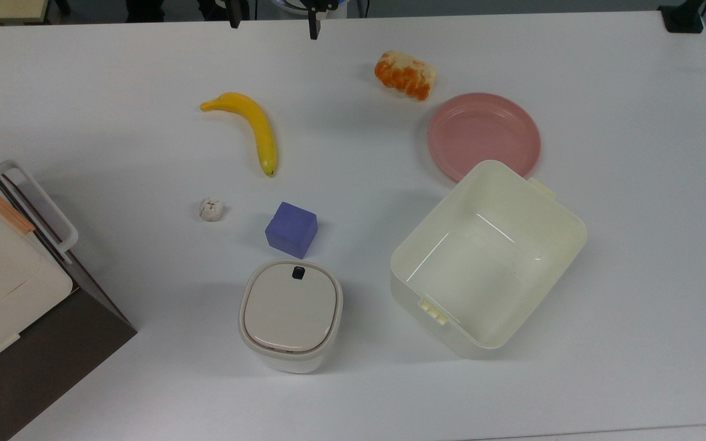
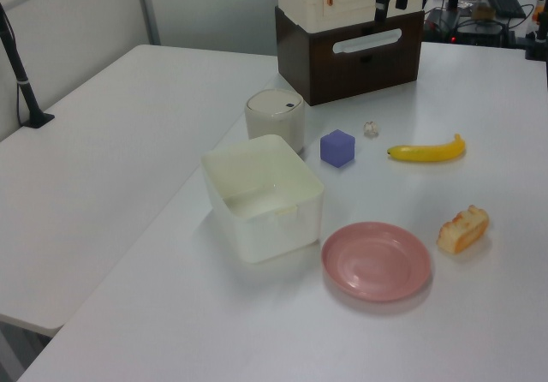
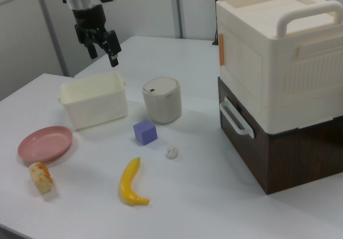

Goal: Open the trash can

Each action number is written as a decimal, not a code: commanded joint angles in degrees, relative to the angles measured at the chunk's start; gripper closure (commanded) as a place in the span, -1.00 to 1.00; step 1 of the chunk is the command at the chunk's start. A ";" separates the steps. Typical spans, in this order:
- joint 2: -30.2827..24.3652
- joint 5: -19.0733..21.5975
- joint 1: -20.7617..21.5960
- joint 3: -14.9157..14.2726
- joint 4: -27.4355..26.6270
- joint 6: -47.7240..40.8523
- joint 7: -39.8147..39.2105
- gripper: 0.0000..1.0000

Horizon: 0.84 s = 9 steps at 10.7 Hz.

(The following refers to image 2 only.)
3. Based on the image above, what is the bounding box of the white round trash can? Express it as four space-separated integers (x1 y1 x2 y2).
244 88 309 157

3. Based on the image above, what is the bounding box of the white open plastic storage box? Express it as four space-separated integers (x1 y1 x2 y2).
200 134 325 265

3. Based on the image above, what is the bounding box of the cream toy cabinet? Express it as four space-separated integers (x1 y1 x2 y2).
277 0 426 33

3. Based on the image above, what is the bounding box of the dark brown drawer box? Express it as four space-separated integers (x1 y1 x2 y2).
274 4 426 108

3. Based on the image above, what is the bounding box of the yellow banana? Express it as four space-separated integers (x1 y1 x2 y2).
386 133 468 164

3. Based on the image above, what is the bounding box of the purple cube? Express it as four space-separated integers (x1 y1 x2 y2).
319 128 357 170

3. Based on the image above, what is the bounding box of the orange bread piece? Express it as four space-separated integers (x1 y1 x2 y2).
435 204 491 255

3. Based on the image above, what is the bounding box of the pink plate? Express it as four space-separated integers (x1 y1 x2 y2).
320 221 432 303

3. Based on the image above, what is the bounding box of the black pole with clamp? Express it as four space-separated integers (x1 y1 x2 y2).
0 2 56 131

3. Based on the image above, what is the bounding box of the black clamp bracket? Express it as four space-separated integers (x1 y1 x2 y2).
522 11 548 61

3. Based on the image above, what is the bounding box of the grey partition frame post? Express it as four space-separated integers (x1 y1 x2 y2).
132 0 163 47

